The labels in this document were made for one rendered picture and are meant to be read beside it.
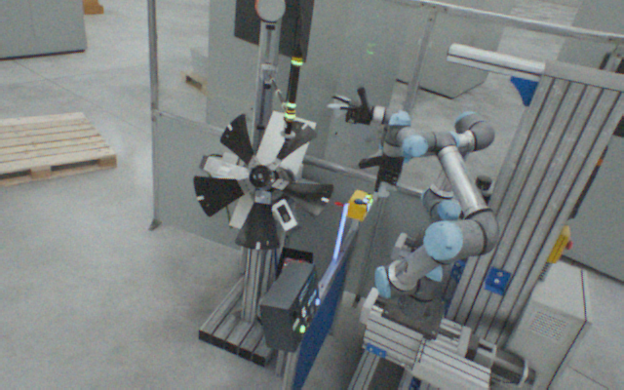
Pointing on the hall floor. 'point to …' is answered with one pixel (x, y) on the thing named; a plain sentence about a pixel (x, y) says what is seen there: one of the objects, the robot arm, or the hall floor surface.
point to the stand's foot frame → (236, 330)
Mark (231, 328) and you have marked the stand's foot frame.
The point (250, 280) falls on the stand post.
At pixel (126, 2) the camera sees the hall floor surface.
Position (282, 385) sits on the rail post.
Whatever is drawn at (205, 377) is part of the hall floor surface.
